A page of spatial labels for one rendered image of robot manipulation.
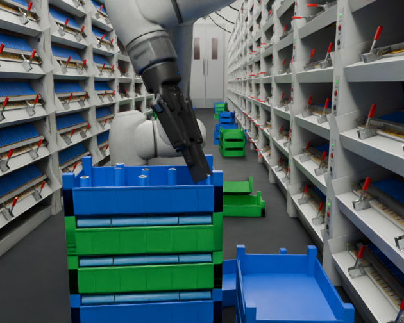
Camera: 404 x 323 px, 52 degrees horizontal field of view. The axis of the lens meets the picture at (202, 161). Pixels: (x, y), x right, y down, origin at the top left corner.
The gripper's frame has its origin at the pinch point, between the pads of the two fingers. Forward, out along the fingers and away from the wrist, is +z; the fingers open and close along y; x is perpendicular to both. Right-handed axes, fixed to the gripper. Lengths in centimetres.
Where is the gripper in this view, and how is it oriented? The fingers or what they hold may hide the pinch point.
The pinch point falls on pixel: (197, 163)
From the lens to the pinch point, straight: 81.4
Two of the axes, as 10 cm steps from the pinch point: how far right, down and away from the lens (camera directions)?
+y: -4.3, 1.7, -8.9
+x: 8.2, -3.4, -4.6
